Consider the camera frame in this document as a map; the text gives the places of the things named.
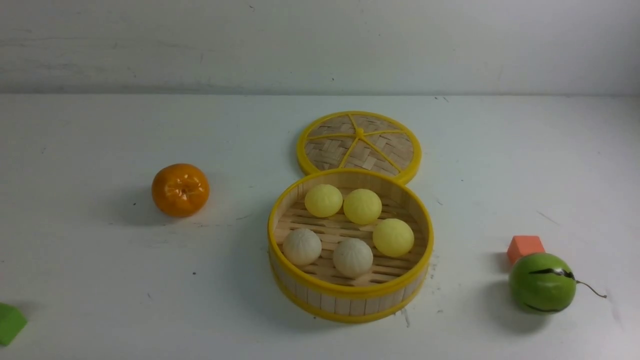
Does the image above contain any white bun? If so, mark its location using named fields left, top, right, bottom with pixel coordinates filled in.
left=333, top=238, right=374, bottom=279
left=282, top=228, right=322, bottom=267

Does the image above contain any green toy watermelon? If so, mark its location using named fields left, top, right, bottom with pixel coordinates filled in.
left=509, top=252, right=608, bottom=315

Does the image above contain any green block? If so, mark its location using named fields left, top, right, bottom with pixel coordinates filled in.
left=0, top=303, right=28, bottom=347

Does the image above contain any orange cube block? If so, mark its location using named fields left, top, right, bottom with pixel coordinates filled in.
left=506, top=235, right=546, bottom=266

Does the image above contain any yellow bun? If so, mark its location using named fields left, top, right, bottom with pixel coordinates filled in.
left=343, top=188, right=382, bottom=225
left=304, top=184, right=343, bottom=218
left=372, top=218, right=415, bottom=258

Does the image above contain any orange toy tangerine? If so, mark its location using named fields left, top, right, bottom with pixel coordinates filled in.
left=151, top=162, right=211, bottom=218

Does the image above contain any woven bamboo steamer lid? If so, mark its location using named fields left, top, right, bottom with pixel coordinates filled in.
left=295, top=111, right=423, bottom=184

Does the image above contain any white bun bottom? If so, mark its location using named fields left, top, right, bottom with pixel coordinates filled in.
left=333, top=238, right=374, bottom=279

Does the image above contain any bamboo steamer tray yellow rim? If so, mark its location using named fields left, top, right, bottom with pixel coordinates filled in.
left=267, top=168, right=434, bottom=323

